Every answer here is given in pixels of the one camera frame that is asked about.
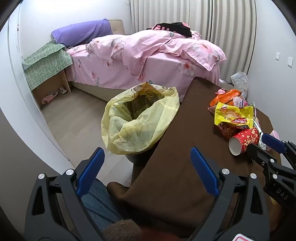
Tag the brown table cloth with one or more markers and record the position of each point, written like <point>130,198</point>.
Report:
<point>180,129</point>

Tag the pink toy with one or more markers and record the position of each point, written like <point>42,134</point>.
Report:
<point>220,91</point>

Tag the black pink garment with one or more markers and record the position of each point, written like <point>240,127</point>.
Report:
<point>175,27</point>

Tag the silver foil wrapper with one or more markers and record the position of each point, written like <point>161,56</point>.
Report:
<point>260,131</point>

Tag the bed with pink sheet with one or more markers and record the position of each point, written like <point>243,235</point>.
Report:
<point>97,67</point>

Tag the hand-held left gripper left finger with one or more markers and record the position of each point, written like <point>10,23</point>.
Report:
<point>91,171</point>

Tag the red snack wrapper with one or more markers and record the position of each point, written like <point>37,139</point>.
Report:
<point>225,131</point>

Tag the cardboard nightstand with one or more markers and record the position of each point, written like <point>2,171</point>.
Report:
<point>59,80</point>

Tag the white plastic bag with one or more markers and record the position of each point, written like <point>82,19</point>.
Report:
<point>240,81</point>

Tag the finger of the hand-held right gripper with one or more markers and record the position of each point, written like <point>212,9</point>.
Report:
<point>260,154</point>
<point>272,142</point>

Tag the pink lidded cup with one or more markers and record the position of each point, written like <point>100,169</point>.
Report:
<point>275,134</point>

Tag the red paper cup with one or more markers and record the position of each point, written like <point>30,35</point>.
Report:
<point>245,139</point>

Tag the yellow snack packet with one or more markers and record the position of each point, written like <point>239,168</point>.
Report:
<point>233,113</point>

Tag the person's leg in jeans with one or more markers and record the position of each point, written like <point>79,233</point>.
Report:
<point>101,204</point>

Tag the orange snack packet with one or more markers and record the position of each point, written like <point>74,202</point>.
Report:
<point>225,96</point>

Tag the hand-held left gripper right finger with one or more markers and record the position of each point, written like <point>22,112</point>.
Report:
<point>204,171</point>

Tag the green checked cloth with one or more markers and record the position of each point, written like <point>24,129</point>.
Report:
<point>46,60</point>

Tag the pink plastic wrapper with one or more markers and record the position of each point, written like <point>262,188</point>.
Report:
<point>240,102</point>

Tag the brown fuzzy garment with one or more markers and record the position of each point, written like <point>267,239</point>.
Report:
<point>122,230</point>

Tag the dark trash bin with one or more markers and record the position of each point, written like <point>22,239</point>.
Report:
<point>141,156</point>

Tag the striped beige curtain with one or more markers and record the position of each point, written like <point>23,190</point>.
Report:
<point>208,20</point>

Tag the pink floral duvet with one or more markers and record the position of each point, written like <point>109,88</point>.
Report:
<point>143,48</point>

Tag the purple pillow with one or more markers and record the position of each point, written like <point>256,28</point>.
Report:
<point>81,32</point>

